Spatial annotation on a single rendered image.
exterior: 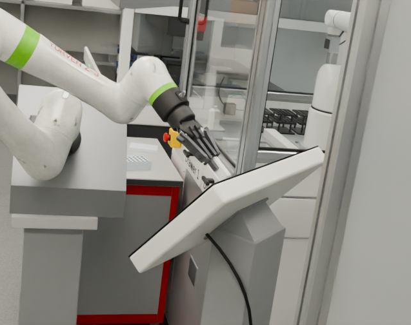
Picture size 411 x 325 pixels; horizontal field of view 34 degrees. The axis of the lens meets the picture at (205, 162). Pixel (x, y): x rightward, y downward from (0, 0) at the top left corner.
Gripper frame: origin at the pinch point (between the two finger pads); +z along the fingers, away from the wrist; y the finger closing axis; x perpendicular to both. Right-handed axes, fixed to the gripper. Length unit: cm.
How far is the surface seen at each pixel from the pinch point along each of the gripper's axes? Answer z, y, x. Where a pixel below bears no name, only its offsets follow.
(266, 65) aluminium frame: -20.1, 27.3, -17.4
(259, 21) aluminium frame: -31.4, 28.7, -24.2
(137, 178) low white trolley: -37, 51, 69
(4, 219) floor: -103, 98, 212
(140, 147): -58, 81, 82
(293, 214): 16.8, 39.7, 14.4
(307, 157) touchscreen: 13.2, 4.3, -21.0
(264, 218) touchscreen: 19.9, -10.5, -8.9
